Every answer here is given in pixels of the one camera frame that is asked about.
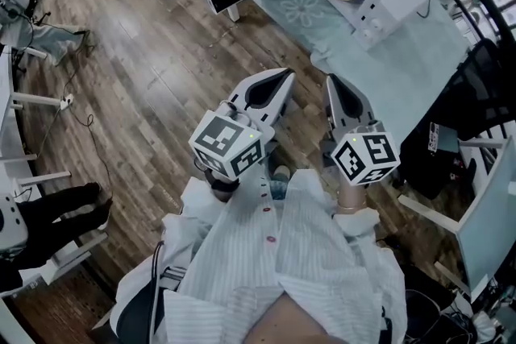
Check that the white desk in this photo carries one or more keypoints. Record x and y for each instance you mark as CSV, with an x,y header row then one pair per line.
x,y
492,213
5,100

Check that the white power strip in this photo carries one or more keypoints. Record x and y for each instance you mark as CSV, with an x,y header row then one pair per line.
x,y
67,100

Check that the person's chest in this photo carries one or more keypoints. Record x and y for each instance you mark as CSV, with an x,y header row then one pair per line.
x,y
286,322

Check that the person's blue jeans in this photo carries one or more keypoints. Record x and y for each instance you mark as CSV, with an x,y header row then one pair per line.
x,y
280,189

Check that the black wristwatch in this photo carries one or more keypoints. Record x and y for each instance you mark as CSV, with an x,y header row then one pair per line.
x,y
221,185

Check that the person's striped white shirt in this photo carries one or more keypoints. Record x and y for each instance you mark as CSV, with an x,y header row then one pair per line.
x,y
250,254

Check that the black shoulder bag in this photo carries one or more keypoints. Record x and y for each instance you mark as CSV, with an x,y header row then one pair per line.
x,y
139,310

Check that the grey cloth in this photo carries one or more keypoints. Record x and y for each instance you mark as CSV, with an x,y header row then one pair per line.
x,y
52,42

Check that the person's left forearm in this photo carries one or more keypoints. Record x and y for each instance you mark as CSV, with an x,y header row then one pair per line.
x,y
223,196

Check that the person's right forearm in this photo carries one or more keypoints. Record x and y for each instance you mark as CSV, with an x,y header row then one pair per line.
x,y
350,193

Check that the black white patterned tag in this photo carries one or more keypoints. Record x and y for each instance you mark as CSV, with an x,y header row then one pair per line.
x,y
433,137

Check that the pale green floral tablecloth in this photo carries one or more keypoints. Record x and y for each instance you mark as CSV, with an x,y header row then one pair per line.
x,y
306,8

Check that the white box device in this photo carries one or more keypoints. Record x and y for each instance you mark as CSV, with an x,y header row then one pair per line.
x,y
10,221

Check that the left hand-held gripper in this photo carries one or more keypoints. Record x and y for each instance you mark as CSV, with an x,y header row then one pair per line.
x,y
225,141

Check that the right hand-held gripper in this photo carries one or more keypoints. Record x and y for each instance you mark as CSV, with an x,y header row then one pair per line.
x,y
367,157

